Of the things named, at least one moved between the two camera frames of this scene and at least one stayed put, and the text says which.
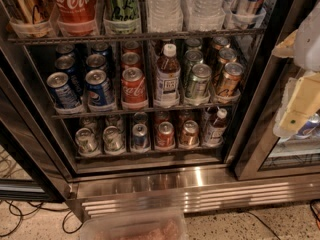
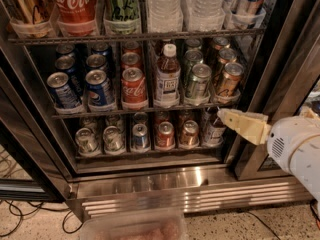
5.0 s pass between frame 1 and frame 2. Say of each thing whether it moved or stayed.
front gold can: stayed
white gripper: moved
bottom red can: stayed
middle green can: stayed
